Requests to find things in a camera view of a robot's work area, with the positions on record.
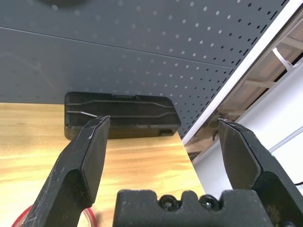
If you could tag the white pegboard frame post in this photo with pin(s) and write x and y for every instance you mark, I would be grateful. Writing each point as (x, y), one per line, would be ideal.
(236, 82)

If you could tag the black plastic tool case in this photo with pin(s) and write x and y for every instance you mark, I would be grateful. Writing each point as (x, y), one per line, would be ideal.
(132, 111)

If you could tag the red tape roll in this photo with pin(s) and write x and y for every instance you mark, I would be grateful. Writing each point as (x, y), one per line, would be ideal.
(90, 216)

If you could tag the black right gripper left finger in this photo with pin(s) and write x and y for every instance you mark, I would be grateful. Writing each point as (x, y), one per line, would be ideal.
(71, 184)

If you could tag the white zip tie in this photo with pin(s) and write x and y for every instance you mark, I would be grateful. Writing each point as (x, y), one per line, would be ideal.
(281, 59)

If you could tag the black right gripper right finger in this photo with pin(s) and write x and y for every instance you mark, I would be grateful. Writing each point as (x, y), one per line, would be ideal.
(241, 160)

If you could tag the grey metal pegboard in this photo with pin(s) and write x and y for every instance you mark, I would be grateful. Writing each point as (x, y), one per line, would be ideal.
(142, 59)

